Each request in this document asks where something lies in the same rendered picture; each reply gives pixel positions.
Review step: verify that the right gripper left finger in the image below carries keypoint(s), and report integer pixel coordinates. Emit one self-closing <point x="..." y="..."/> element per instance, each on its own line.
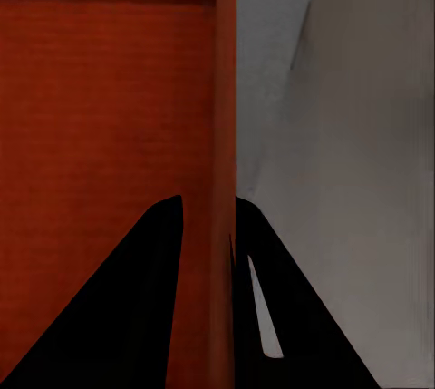
<point x="115" y="333"/>

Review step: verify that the storage box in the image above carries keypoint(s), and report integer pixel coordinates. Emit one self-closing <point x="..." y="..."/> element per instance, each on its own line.
<point x="106" y="108"/>

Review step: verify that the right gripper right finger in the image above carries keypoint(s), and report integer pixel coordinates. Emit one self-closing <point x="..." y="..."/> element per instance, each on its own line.
<point x="316" y="353"/>

